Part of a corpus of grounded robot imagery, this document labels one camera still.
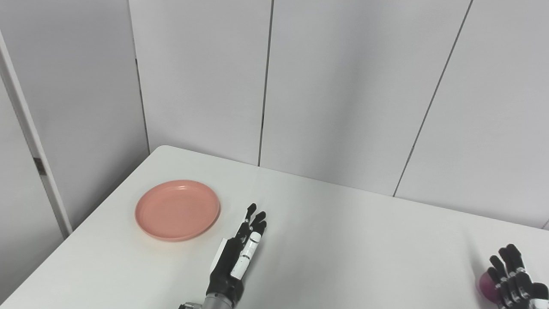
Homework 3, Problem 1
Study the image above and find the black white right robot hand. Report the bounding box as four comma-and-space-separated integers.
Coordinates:
489, 244, 549, 309

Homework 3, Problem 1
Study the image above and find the white partition post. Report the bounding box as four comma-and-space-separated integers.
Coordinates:
0, 30, 73, 239

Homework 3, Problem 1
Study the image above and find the pink round plate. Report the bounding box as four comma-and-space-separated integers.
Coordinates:
135, 180, 221, 242

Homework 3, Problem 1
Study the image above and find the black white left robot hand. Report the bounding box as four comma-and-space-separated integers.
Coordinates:
206, 203, 268, 306

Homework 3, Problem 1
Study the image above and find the purple red onion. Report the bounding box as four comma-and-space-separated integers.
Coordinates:
479, 270, 500, 304

